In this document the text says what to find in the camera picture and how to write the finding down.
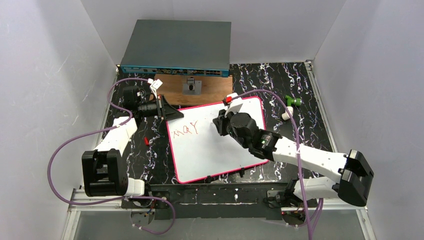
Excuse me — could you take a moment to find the purple cable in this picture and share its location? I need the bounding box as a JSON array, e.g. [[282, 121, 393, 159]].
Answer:
[[47, 78, 176, 235], [225, 89, 325, 240]]

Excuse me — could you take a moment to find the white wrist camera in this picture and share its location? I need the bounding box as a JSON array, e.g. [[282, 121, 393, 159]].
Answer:
[[147, 78, 163, 98], [222, 92, 243, 117]]

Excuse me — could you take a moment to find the aluminium frame rail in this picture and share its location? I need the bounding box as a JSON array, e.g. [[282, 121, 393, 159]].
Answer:
[[304, 60, 347, 180]]

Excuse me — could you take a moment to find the grey blue network switch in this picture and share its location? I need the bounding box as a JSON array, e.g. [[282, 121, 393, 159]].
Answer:
[[120, 19, 232, 78]]

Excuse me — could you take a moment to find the white pipe elbow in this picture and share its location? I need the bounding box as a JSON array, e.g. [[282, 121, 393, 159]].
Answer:
[[281, 106, 294, 121]]

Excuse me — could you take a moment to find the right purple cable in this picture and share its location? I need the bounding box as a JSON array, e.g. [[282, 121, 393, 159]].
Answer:
[[225, 89, 325, 240]]

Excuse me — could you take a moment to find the pink framed whiteboard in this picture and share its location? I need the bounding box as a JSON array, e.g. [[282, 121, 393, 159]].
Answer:
[[166, 102, 268, 184]]

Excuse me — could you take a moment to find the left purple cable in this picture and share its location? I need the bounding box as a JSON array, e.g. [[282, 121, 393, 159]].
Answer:
[[47, 78, 176, 235]]

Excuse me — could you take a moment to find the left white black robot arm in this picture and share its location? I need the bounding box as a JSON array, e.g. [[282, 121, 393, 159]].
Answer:
[[81, 86, 184, 197]]

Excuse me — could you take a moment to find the brown wooden board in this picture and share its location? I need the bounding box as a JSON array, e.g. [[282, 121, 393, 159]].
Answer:
[[154, 74, 233, 106]]

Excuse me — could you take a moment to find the small grey metal bracket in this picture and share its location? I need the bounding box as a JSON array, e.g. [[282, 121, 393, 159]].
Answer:
[[182, 76, 202, 96]]

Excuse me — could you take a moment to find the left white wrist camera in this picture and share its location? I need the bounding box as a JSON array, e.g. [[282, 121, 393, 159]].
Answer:
[[147, 78, 163, 98]]

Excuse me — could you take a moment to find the red marker cap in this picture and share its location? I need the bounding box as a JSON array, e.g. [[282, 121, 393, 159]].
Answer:
[[143, 137, 150, 146]]

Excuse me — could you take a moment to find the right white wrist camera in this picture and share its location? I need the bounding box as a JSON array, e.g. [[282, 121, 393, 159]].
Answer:
[[222, 92, 243, 117]]

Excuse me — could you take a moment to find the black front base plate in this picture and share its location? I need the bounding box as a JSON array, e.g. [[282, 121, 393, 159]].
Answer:
[[151, 182, 287, 220]]

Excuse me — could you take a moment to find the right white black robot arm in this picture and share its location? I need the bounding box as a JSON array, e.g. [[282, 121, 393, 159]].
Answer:
[[212, 109, 375, 207]]

